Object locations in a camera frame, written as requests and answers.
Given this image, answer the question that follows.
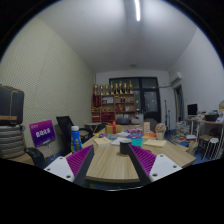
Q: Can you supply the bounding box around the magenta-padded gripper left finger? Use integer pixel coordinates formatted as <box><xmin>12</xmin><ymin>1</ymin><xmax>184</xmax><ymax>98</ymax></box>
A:
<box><xmin>44</xmin><ymin>144</ymin><xmax>96</xmax><ymax>188</ymax></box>

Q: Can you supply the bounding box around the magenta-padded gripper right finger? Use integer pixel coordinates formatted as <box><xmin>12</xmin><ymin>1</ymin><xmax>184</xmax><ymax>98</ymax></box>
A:
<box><xmin>128</xmin><ymin>144</ymin><xmax>184</xmax><ymax>187</ymax></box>

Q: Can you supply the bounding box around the blue drink bottle white cap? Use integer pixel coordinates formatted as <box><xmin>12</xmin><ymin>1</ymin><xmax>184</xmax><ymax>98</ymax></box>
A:
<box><xmin>70</xmin><ymin>125</ymin><xmax>83</xmax><ymax>154</ymax></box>

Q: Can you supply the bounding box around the pale yellow envelope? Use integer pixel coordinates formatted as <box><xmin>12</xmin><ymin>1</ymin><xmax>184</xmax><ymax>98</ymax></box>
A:
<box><xmin>143</xmin><ymin>138</ymin><xmax>168</xmax><ymax>148</ymax></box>

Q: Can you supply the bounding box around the black backpack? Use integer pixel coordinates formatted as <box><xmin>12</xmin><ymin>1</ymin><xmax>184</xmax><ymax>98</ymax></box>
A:
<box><xmin>25</xmin><ymin>147</ymin><xmax>48</xmax><ymax>169</ymax></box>

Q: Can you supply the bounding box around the teal book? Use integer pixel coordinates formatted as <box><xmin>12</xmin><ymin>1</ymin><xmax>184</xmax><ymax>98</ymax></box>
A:
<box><xmin>130</xmin><ymin>138</ymin><xmax>144</xmax><ymax>148</ymax></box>

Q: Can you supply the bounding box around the potted pink flower plant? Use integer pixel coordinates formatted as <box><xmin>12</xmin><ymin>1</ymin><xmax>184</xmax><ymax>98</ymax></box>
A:
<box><xmin>155</xmin><ymin>122</ymin><xmax>167</xmax><ymax>141</ymax></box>

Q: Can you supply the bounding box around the black office chair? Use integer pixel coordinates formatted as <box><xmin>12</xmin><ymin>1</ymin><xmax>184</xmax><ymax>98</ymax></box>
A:
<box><xmin>55</xmin><ymin>115</ymin><xmax>91</xmax><ymax>154</ymax></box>

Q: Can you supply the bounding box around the purple sign board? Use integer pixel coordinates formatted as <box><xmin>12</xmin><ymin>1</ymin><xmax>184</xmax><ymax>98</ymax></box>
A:
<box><xmin>29</xmin><ymin>119</ymin><xmax>57</xmax><ymax>148</ymax></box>

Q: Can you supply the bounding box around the pile of books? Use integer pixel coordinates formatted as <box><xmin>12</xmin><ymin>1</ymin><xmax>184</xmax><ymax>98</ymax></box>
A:
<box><xmin>173</xmin><ymin>120</ymin><xmax>198</xmax><ymax>145</ymax></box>

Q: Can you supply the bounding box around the black cup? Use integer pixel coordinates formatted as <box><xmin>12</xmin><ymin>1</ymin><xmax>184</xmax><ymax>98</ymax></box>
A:
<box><xmin>119</xmin><ymin>138</ymin><xmax>133</xmax><ymax>156</ymax></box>

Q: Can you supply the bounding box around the orange standing card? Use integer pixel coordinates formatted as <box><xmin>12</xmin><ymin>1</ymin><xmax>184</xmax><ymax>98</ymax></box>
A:
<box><xmin>143</xmin><ymin>121</ymin><xmax>152</xmax><ymax>134</ymax></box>

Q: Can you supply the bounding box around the thick pale yellow book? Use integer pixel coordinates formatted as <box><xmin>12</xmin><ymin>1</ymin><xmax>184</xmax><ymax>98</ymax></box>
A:
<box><xmin>93</xmin><ymin>136</ymin><xmax>113</xmax><ymax>147</ymax></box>

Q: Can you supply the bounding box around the white book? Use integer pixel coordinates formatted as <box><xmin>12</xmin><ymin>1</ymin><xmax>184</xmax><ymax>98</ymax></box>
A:
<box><xmin>110</xmin><ymin>136</ymin><xmax>126</xmax><ymax>147</ymax></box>

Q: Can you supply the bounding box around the white round stool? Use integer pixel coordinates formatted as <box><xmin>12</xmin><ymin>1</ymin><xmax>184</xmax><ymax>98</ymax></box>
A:
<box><xmin>203</xmin><ymin>137</ymin><xmax>220</xmax><ymax>159</ymax></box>

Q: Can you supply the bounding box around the grey striped cushion stack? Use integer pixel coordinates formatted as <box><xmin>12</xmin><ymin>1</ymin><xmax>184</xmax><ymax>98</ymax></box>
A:
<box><xmin>0</xmin><ymin>124</ymin><xmax>26</xmax><ymax>159</ymax></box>

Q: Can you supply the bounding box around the yellow gift box red ribbon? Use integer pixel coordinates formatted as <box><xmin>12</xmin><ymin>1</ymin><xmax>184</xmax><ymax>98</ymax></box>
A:
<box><xmin>105</xmin><ymin>120</ymin><xmax>123</xmax><ymax>135</ymax></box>

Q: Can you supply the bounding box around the computer monitor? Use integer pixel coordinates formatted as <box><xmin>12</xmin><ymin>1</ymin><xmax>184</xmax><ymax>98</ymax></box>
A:
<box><xmin>187</xmin><ymin>103</ymin><xmax>199</xmax><ymax>117</ymax></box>

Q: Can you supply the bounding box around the black framed glass door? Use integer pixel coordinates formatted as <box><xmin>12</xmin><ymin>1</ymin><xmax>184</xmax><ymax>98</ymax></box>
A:
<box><xmin>109</xmin><ymin>77</ymin><xmax>162</xmax><ymax>123</ymax></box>

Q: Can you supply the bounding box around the wooden side desk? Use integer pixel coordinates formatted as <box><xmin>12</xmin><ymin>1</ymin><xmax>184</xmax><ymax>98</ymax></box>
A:
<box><xmin>184</xmin><ymin>114</ymin><xmax>224</xmax><ymax>158</ymax></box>

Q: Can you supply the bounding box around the wooden shelf unit with trophies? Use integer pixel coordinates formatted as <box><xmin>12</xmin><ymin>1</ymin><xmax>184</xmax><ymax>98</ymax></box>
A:
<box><xmin>91</xmin><ymin>80</ymin><xmax>137</xmax><ymax>124</ymax></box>

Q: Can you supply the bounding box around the dark bag with tan trim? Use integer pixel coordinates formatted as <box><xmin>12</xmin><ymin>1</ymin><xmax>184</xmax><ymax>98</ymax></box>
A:
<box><xmin>0</xmin><ymin>84</ymin><xmax>25</xmax><ymax>127</ymax></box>

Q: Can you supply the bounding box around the white air conditioner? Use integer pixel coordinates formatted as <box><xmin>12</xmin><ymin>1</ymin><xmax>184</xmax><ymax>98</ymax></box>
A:
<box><xmin>169</xmin><ymin>71</ymin><xmax>184</xmax><ymax>88</ymax></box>

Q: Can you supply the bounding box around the ceiling tube light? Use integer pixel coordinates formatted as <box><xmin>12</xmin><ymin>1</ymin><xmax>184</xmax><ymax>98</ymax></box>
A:
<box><xmin>134</xmin><ymin>0</ymin><xmax>142</xmax><ymax>22</ymax></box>

